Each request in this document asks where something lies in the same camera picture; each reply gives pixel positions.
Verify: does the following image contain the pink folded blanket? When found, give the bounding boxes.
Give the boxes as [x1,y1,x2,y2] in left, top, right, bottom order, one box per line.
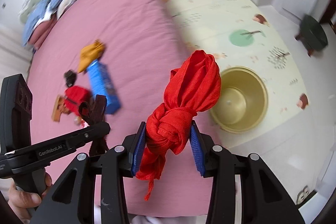
[28,14,57,51]

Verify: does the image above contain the blue nasal spray box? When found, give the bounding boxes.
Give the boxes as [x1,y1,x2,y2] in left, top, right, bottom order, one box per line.
[87,60,121,115]

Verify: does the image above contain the red zip pouch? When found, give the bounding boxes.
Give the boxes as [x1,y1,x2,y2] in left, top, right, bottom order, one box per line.
[64,85,92,116]

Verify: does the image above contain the mustard yellow sock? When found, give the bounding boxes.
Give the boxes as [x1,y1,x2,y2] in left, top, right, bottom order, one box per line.
[77,39,105,73]

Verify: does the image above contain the person's left hand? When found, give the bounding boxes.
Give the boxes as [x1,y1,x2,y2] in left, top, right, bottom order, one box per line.
[8,173,52,223]

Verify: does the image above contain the dark brown strap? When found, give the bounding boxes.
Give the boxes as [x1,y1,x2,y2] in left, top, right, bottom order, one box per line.
[78,94,109,158]

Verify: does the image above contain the pink bed sheet mattress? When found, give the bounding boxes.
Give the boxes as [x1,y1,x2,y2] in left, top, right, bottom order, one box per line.
[28,0,213,218]

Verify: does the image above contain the small black sock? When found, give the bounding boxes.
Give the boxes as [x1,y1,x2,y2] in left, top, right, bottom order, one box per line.
[63,70,77,88]

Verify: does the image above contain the red knotted cloth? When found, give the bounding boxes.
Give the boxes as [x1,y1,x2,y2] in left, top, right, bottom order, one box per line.
[136,50,221,201]

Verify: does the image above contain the small brown cardboard box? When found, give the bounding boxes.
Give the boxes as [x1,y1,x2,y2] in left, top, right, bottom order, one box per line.
[51,96,70,122]

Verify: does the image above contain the gold round trash bin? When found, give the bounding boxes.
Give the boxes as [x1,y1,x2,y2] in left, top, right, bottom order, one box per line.
[210,67,268,134]

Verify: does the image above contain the cream patterned play mat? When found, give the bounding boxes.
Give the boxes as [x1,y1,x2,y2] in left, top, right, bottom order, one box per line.
[156,0,320,206]

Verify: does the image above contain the dark green round stool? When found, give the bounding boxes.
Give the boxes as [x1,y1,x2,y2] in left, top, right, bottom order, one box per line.
[294,14,328,57]

